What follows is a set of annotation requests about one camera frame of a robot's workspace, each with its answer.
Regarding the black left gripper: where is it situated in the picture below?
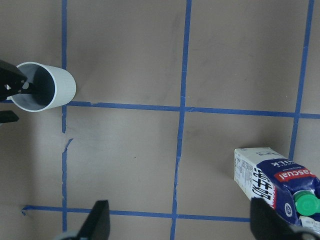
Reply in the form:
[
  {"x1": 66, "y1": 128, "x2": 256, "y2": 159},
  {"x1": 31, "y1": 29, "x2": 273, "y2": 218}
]
[{"x1": 0, "y1": 60, "x2": 47, "y2": 123}]

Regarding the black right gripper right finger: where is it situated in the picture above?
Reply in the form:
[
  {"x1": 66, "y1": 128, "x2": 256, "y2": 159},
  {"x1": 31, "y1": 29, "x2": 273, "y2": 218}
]
[{"x1": 250, "y1": 198, "x2": 300, "y2": 240}]

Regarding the white grey mug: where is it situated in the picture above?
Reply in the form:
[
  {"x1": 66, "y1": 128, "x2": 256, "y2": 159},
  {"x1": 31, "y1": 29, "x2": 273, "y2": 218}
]
[{"x1": 10, "y1": 62, "x2": 76, "y2": 113}]

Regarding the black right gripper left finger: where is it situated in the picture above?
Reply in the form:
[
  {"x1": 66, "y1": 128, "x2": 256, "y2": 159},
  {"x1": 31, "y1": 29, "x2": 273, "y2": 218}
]
[{"x1": 77, "y1": 200, "x2": 111, "y2": 240}]

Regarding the blue white milk carton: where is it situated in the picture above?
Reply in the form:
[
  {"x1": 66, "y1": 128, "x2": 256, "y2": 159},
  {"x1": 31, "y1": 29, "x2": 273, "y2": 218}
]
[{"x1": 234, "y1": 147, "x2": 320, "y2": 232}]

